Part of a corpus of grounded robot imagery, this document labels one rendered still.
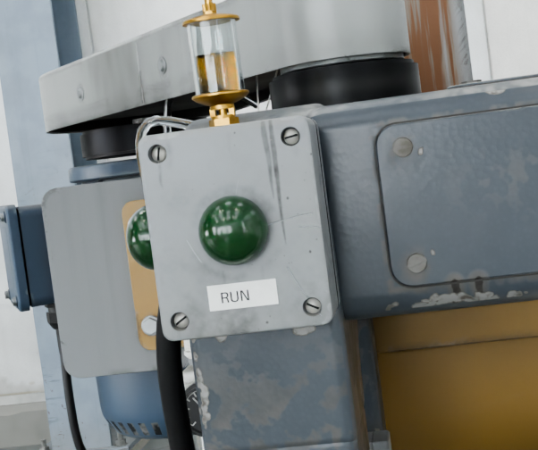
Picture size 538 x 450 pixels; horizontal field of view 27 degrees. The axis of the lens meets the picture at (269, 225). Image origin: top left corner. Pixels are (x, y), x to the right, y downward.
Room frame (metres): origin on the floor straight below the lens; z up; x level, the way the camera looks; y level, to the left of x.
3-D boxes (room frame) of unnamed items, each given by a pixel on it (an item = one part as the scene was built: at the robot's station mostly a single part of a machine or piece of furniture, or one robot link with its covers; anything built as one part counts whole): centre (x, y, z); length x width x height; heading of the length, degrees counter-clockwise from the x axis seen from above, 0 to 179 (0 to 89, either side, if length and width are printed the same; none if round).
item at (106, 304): (0.94, 0.05, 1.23); 0.28 x 0.07 x 0.16; 82
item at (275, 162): (0.50, 0.01, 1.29); 0.08 x 0.05 x 0.09; 82
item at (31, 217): (1.00, 0.20, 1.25); 0.10 x 0.08 x 0.12; 17
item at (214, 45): (0.56, 0.02, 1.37); 0.03 x 0.02 x 0.03; 82
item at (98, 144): (1.03, 0.10, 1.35); 0.12 x 0.12 x 0.04
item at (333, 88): (0.68, -0.06, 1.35); 0.09 x 0.09 x 0.03
